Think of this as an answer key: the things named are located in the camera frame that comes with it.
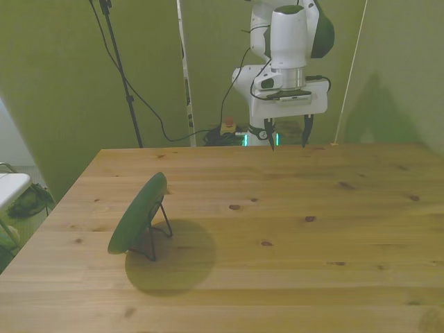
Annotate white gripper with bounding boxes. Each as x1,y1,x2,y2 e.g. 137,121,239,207
251,78,330,153

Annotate round green plate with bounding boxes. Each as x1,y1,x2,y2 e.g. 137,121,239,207
107,172,168,255

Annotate thin white rod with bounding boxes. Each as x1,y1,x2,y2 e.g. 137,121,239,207
331,0,368,146

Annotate green bag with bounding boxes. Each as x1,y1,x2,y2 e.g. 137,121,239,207
7,183,56,220

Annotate white folding table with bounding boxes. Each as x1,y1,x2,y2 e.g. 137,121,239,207
0,161,32,244

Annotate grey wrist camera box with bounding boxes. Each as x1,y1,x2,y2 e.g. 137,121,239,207
266,89,312,106

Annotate dark cable bundle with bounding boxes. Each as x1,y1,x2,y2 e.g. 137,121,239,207
203,127,244,147

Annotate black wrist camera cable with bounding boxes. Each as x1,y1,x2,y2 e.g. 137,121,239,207
220,29,332,131

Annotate white divider frame post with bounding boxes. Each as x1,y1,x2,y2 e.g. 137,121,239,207
176,0,198,147

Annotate black camera stand cable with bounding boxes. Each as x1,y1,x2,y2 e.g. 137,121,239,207
88,0,212,143

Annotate black wire plate stand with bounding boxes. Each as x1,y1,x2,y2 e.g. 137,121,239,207
130,200,173,262

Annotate black camera stand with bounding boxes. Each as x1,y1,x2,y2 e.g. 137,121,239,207
88,0,144,148

